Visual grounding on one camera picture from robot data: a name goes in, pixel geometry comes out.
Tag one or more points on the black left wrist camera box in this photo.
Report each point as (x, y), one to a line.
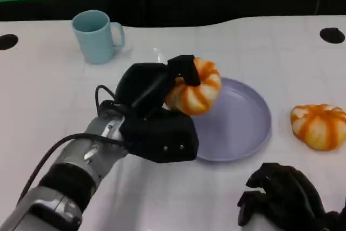
(162, 133)

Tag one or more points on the orange white toy bread roll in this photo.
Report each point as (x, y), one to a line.
(200, 98)
(319, 128)

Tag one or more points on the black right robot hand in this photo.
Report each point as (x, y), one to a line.
(292, 195)

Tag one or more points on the black backdrop cloth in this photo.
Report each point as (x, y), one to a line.
(216, 6)

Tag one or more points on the pale green mug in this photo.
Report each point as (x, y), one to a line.
(93, 43)

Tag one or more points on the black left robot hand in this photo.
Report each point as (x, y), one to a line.
(140, 85)

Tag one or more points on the black table hole cover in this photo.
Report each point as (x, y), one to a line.
(332, 35)
(8, 41)

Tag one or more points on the lilac plate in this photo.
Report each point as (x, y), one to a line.
(238, 122)

